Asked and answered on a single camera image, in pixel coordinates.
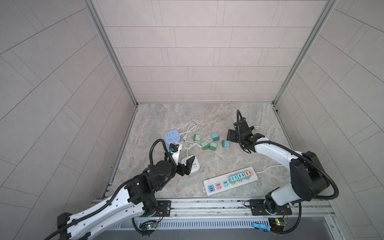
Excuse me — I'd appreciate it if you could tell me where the white multicolour power strip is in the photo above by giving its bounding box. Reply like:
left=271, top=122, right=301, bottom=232
left=203, top=167, right=259, bottom=196

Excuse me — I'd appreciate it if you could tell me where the dark teal plug adapter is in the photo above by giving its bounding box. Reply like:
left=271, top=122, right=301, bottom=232
left=229, top=175, right=238, bottom=184

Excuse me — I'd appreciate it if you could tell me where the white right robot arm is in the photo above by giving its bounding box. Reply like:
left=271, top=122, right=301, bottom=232
left=227, top=110, right=340, bottom=213

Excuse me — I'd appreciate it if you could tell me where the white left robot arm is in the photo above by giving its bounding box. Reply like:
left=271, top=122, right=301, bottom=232
left=47, top=139, right=196, bottom=240

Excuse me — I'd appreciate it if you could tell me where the teal plug adapter upper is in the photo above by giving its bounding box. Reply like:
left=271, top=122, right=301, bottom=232
left=211, top=133, right=220, bottom=142

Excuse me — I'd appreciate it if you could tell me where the green plug adapter upper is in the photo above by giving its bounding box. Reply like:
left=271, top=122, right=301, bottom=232
left=193, top=134, right=201, bottom=142

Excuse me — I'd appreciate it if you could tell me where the white square power socket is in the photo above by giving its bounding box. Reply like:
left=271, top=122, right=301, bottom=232
left=181, top=155, right=200, bottom=175

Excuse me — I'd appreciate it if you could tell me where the blue square power socket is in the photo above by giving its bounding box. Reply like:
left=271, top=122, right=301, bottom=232
left=164, top=130, right=181, bottom=145

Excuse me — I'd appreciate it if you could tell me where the blue connector tag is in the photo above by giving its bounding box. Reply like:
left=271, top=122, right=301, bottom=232
left=253, top=223, right=271, bottom=232

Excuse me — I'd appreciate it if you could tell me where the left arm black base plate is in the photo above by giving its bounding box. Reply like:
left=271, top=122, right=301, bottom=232
left=144, top=200, right=172, bottom=218

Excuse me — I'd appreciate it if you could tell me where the white cable of blue socket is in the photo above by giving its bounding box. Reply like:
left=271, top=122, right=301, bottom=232
left=179, top=123, right=201, bottom=142

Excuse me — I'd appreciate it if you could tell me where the left circuit board with wires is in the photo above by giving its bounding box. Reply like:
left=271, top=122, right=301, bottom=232
left=139, top=220, right=159, bottom=232

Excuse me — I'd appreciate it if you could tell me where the circuit board with wires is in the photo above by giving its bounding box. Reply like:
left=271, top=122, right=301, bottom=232
left=139, top=220, right=159, bottom=232
left=268, top=218, right=288, bottom=232

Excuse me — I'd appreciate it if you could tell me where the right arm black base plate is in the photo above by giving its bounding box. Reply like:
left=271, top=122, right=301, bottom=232
left=244, top=199, right=292, bottom=216

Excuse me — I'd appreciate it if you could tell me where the right circuit board with wires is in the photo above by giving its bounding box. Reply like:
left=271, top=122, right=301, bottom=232
left=268, top=218, right=288, bottom=232

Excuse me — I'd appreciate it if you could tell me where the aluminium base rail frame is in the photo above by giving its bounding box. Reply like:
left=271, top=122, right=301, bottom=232
left=109, top=197, right=346, bottom=240

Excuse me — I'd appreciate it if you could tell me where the metal corner wall profile right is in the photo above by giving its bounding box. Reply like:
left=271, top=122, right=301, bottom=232
left=272, top=0, right=338, bottom=106

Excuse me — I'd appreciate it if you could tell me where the metal corner wall profile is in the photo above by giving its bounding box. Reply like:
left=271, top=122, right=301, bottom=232
left=272, top=0, right=338, bottom=106
left=84, top=0, right=138, bottom=108

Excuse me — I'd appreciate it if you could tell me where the metal corner wall profile left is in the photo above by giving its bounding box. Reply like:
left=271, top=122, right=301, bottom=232
left=84, top=0, right=138, bottom=108

